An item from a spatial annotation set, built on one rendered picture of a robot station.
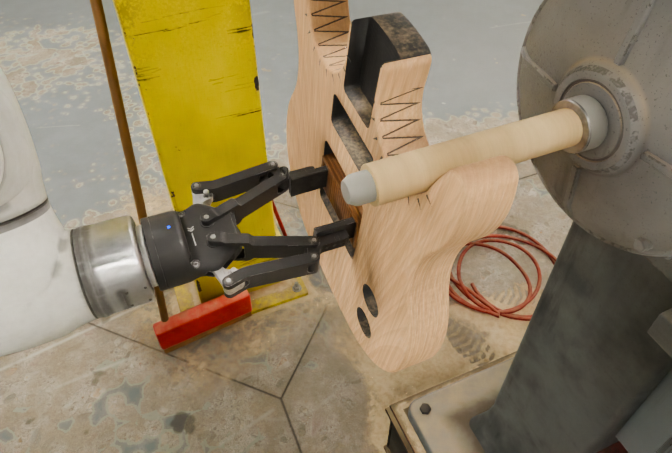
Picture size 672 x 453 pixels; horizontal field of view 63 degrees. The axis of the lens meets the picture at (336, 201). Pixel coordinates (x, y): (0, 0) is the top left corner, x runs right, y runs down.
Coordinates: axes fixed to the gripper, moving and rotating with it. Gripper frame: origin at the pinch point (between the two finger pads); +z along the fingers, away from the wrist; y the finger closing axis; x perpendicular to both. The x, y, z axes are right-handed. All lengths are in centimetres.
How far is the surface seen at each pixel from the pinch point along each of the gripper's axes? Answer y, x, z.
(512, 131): 11.0, 19.0, 8.4
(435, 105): -127, -133, 118
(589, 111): 11.6, 19.7, 15.0
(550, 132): 11.9, 18.8, 11.5
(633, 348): 23.5, -17.4, 33.9
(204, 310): -47, -108, -15
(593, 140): 13.2, 18.0, 15.1
